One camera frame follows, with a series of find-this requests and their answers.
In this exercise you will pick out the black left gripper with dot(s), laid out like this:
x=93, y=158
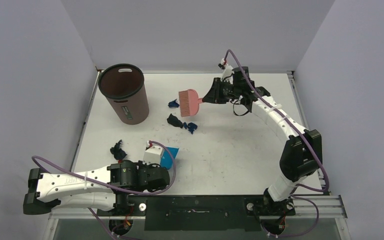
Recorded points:
x=141, y=165

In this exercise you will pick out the brown waste bin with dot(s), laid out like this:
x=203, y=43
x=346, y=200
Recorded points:
x=123, y=85

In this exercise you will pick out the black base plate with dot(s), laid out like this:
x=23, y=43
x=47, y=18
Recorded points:
x=204, y=212

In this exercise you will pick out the dark scrap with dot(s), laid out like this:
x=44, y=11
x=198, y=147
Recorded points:
x=174, y=121

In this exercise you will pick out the black scrap edge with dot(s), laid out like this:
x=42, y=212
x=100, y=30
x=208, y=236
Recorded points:
x=118, y=153

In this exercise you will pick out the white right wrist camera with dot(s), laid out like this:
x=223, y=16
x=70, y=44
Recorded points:
x=227, y=70

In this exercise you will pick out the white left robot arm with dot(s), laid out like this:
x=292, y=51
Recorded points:
x=106, y=189

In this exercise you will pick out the blue dustpan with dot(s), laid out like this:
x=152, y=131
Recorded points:
x=166, y=160

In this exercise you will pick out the aluminium front rail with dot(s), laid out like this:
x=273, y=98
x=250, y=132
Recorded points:
x=329, y=207

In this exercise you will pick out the blue scrap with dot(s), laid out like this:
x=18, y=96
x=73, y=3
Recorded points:
x=173, y=104

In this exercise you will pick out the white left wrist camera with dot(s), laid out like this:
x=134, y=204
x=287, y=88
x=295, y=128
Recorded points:
x=152, y=154

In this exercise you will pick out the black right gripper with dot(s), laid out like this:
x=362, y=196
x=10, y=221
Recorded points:
x=216, y=91

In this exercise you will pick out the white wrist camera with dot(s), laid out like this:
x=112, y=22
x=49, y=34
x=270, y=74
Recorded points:
x=152, y=154
x=227, y=70

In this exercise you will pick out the pink hand brush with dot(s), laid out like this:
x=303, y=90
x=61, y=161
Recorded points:
x=189, y=102

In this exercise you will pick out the blue scrap table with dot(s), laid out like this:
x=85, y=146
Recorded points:
x=190, y=127

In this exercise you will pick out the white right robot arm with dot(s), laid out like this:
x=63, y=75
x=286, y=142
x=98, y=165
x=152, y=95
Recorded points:
x=301, y=156

